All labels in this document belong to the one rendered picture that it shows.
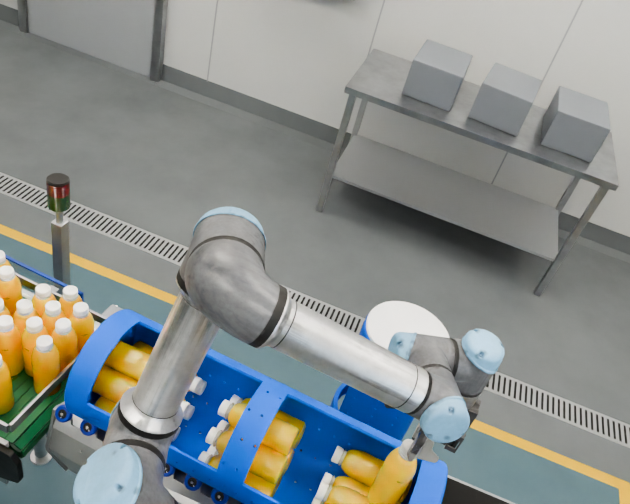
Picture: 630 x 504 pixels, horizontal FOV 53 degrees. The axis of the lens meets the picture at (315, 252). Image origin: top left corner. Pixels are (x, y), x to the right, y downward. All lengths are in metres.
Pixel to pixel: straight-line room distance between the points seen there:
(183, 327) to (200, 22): 4.07
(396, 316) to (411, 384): 1.10
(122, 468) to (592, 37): 3.87
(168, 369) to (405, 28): 3.65
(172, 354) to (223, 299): 0.24
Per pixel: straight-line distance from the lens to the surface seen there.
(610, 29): 4.41
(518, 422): 3.44
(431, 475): 1.49
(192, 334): 1.04
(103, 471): 1.12
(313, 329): 0.89
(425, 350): 1.09
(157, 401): 1.13
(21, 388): 1.89
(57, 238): 2.09
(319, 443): 1.69
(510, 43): 4.42
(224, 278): 0.86
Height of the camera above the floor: 2.41
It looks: 39 degrees down
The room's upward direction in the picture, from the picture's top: 17 degrees clockwise
